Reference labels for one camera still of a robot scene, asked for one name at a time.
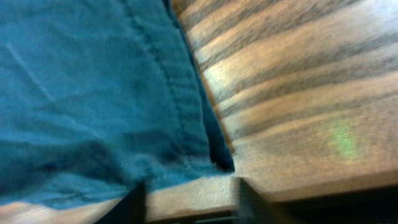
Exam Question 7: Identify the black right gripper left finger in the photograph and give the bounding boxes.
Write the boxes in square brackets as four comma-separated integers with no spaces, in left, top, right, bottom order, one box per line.
[95,181,147,224]

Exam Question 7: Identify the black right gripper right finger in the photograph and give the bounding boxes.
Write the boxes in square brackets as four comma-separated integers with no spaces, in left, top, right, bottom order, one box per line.
[233,177,299,224]

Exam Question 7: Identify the blue denim shorts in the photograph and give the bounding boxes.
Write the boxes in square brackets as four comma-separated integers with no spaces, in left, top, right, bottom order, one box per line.
[1,0,234,209]

